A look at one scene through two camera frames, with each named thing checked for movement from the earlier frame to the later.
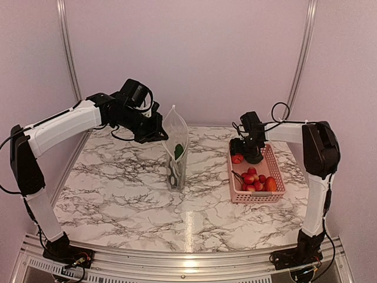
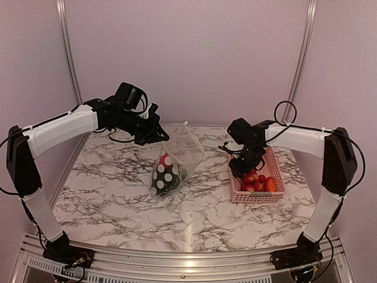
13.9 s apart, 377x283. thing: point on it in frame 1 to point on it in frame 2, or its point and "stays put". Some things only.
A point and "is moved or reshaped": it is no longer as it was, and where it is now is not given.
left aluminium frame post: (62, 7) stays put
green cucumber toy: (178, 151) to (183, 173)
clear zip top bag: (175, 139) is moved or reshaped
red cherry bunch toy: (251, 181) stays put
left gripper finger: (164, 135) stays put
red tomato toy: (237, 158) is moved or reshaped
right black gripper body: (247, 148) to (249, 161)
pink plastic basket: (268, 167) stays put
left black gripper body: (144, 130) stays put
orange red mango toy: (270, 184) stays put
